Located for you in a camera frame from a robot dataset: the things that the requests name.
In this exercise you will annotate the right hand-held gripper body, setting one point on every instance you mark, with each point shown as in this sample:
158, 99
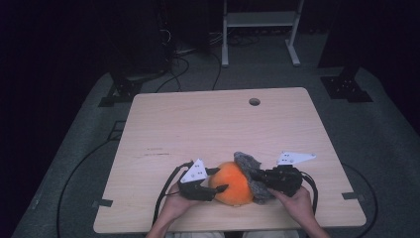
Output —
284, 180

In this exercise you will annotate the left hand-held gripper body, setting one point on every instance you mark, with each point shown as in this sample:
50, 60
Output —
194, 173

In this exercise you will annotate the orange plush toy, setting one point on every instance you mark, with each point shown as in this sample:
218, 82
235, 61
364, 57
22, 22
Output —
232, 185

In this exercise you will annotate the grey cloth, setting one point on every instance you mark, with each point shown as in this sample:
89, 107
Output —
251, 163

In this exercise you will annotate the person's right hand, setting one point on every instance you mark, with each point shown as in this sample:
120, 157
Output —
300, 206

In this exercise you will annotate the person's left hand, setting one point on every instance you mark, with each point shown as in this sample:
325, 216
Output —
180, 205

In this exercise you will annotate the dark tape strip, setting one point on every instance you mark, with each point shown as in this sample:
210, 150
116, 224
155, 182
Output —
352, 196
103, 203

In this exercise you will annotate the black stand base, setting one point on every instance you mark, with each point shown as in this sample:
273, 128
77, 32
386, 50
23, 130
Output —
345, 88
122, 91

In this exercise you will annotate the white metal stand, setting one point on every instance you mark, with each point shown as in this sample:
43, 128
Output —
261, 19

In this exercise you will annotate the black floor tape frame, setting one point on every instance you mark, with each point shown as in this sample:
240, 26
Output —
116, 130

